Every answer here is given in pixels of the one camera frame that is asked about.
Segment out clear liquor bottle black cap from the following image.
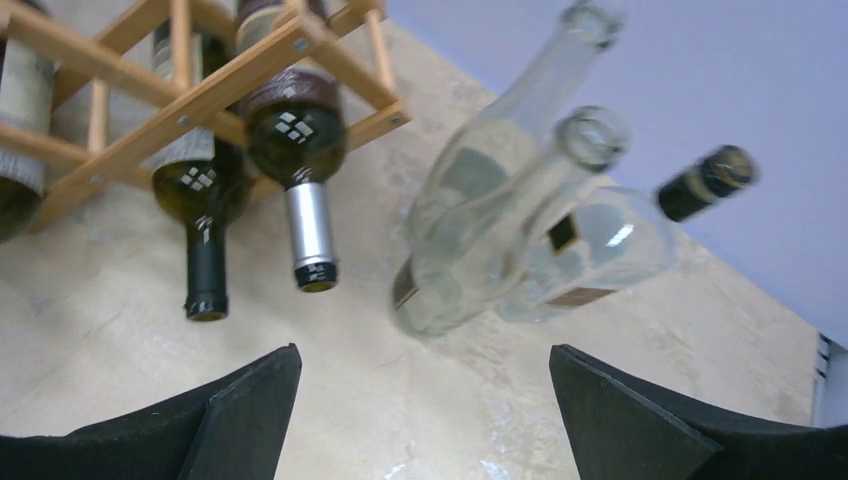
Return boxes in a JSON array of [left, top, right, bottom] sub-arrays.
[[495, 145, 759, 323]]

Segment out dark bottle in lower rack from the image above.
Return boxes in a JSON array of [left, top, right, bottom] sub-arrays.
[[1, 37, 55, 243]]

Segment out aluminium frame rails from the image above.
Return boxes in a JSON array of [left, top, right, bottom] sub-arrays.
[[811, 334, 847, 428]]

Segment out dark labelled wine bottle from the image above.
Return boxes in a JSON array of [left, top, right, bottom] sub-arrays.
[[148, 19, 256, 324]]

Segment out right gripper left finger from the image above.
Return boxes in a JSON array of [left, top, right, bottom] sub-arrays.
[[1, 344, 302, 479]]

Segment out wooden wine rack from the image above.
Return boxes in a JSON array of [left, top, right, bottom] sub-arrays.
[[1, 1, 409, 230]]

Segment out tall clear bottle back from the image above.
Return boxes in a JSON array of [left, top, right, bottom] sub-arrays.
[[406, 1, 626, 240]]

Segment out clear bottle front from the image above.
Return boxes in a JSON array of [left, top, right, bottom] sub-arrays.
[[391, 105, 631, 338]]

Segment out olive green wine bottle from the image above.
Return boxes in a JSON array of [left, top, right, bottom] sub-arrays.
[[235, 0, 349, 294]]

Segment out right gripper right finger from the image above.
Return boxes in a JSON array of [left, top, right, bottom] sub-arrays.
[[549, 345, 847, 480]]

